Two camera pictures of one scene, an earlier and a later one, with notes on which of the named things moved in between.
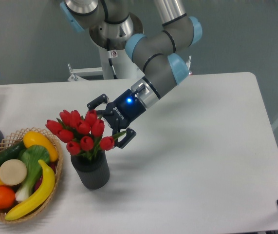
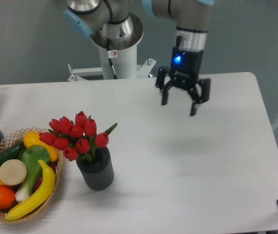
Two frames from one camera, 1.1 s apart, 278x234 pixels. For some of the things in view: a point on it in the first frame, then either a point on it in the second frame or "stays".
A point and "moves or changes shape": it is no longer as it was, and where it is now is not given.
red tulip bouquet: (84, 135) moves or changes shape
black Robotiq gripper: (120, 113) → (184, 72)
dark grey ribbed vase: (94, 173) moves or changes shape
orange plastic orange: (1, 197) stays
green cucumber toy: (12, 153) stays
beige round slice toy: (12, 172) stays
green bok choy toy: (33, 156) stays
